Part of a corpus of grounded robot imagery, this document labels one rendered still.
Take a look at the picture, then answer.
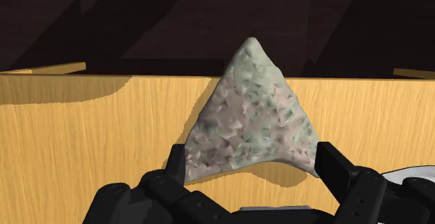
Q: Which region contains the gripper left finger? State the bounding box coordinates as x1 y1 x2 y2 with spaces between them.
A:
82 143 232 224

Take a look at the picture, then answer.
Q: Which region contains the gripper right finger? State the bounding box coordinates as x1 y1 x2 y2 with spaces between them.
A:
314 141 435 224

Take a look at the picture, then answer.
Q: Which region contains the white plate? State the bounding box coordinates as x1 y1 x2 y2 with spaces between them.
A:
381 164 435 186

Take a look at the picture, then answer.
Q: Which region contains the pale grey triangular stone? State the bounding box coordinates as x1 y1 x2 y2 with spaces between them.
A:
183 36 320 184

